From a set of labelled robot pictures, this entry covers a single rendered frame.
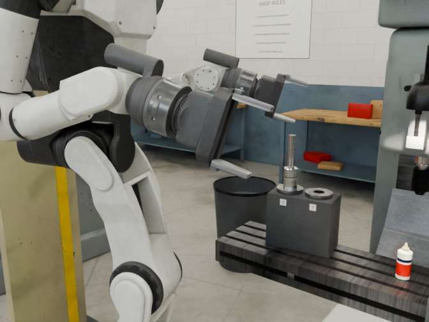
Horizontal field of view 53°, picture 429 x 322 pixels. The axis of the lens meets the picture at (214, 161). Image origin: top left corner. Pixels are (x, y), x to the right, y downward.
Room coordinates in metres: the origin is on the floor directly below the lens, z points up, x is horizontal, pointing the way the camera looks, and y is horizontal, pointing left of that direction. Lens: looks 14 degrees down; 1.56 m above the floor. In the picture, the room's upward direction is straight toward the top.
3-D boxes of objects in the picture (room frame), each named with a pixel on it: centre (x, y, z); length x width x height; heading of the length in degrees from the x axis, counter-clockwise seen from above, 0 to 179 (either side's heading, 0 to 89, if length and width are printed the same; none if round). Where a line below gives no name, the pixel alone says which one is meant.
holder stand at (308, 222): (1.37, -0.30, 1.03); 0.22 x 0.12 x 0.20; 60
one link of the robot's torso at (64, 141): (1.04, 0.29, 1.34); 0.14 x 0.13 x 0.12; 161
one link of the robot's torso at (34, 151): (1.06, 0.35, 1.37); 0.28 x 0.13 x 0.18; 71
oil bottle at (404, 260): (1.15, -0.55, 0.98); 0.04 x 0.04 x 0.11
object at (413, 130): (1.04, -0.50, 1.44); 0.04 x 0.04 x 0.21; 53
